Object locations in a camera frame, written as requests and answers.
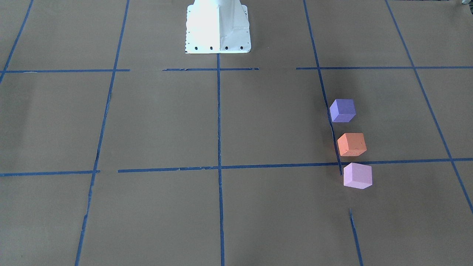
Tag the orange foam cube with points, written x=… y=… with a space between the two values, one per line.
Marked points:
x=351 y=144

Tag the purple foam cube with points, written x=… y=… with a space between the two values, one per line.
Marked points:
x=342 y=110

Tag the pink foam cube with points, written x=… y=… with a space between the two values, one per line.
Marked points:
x=357 y=176

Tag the white camera pillar with base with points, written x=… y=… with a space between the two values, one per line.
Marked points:
x=217 y=27

